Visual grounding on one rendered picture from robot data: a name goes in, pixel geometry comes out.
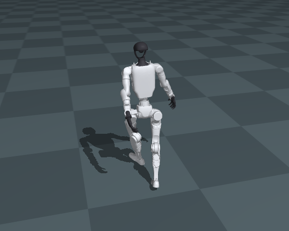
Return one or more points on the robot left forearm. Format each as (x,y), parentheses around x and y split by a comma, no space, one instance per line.
(126,101)

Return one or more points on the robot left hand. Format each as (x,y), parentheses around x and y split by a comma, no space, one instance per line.
(128,118)

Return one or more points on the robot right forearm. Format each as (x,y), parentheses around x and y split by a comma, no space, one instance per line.
(168,90)

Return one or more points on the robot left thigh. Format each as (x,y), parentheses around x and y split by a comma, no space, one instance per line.
(134,114)

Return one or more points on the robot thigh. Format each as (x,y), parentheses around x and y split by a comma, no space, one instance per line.
(134,114)
(155,122)

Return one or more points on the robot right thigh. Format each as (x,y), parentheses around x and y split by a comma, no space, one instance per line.
(155,122)

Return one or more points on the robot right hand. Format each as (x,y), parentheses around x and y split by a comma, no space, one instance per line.
(172,102)

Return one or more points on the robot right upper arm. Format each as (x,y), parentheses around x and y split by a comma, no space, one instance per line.
(161,75)

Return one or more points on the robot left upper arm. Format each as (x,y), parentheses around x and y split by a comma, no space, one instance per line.
(126,79)

